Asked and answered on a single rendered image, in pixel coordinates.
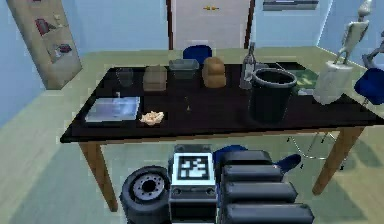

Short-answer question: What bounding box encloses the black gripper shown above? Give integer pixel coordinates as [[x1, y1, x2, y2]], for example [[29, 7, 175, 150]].
[[119, 165, 172, 224]]

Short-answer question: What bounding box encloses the black top wooden dining table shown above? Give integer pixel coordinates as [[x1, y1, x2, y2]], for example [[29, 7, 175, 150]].
[[59, 62, 384, 213]]

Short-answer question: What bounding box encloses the crumpled beige paper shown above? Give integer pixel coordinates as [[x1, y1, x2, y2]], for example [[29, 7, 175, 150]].
[[139, 110, 165, 127]]

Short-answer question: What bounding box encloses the silver laptop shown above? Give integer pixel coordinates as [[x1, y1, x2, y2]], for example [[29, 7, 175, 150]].
[[84, 96, 141, 124]]

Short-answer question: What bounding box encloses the tan square block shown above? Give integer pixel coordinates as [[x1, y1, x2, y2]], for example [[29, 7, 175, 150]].
[[142, 65, 168, 92]]

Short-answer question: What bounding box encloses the dark glass cup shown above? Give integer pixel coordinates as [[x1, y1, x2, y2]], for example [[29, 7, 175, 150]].
[[115, 67, 135, 88]]

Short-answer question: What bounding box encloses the grey open box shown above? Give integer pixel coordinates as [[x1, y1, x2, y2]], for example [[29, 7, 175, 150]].
[[168, 58, 200, 80]]

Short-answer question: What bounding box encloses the brown bread loaf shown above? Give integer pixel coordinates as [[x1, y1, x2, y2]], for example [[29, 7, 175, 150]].
[[201, 56, 227, 89]]

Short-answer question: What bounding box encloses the blue chair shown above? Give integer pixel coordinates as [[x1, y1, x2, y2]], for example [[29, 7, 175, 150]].
[[353, 67, 384, 108], [212, 131, 338, 174], [182, 44, 213, 65]]

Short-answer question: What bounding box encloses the black bin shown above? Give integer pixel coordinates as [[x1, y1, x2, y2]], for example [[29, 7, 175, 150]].
[[248, 67, 298, 124]]

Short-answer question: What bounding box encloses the clear glass bottle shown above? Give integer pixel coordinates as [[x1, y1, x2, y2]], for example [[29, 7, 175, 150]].
[[239, 41, 258, 91]]

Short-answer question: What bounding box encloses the dark red object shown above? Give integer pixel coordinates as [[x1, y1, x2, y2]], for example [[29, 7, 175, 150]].
[[54, 43, 73, 58]]

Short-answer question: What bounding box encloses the white room door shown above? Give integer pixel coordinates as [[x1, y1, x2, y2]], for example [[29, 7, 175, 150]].
[[165, 0, 256, 51]]

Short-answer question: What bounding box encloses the red book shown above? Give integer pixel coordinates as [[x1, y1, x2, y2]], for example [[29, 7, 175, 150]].
[[34, 18, 57, 37]]

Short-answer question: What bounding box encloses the white statue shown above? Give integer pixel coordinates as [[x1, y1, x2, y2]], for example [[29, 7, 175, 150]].
[[313, 0, 374, 106]]

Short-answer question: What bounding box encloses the beige wall shelf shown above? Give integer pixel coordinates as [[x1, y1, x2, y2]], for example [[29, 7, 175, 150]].
[[6, 0, 83, 91]]

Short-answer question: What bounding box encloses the framed wall picture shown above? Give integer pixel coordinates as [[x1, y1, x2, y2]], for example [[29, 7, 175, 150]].
[[262, 0, 320, 12]]

